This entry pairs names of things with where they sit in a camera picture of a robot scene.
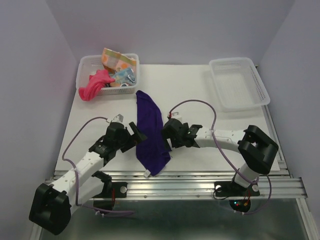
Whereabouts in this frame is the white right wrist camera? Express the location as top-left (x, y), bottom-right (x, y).
top-left (167, 112), bottom-right (183, 122)

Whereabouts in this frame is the white right plastic basket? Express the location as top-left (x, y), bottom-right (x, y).
top-left (208, 57), bottom-right (271, 112)

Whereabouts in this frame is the orange dotted patterned towel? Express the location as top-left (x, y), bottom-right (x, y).
top-left (101, 48), bottom-right (138, 73)

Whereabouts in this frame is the light blue patterned towel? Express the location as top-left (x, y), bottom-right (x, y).
top-left (109, 67), bottom-right (137, 87)

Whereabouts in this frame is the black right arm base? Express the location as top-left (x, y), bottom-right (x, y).
top-left (212, 181), bottom-right (261, 215)

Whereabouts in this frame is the pink towel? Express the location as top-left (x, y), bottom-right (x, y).
top-left (78, 69), bottom-right (116, 102)

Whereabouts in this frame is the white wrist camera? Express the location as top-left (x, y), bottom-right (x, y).
top-left (167, 112), bottom-right (183, 122)
top-left (106, 114), bottom-right (124, 124)

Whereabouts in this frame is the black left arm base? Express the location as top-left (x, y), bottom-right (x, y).
top-left (92, 171), bottom-right (128, 214)

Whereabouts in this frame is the white left plastic basket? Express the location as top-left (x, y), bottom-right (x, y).
top-left (75, 53), bottom-right (141, 96)

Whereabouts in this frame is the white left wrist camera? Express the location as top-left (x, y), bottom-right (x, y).
top-left (106, 114), bottom-right (124, 124)

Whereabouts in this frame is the white plastic basket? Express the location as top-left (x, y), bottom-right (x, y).
top-left (208, 57), bottom-right (271, 112)
top-left (75, 53), bottom-right (141, 96)

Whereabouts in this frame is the aluminium mounting rail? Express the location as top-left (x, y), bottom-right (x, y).
top-left (107, 171), bottom-right (308, 201)

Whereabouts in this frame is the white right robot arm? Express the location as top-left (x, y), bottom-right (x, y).
top-left (161, 118), bottom-right (279, 195)

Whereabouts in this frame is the purple towel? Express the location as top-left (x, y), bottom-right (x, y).
top-left (136, 90), bottom-right (171, 176)

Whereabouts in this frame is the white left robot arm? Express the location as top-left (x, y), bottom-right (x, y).
top-left (28, 122), bottom-right (147, 235)

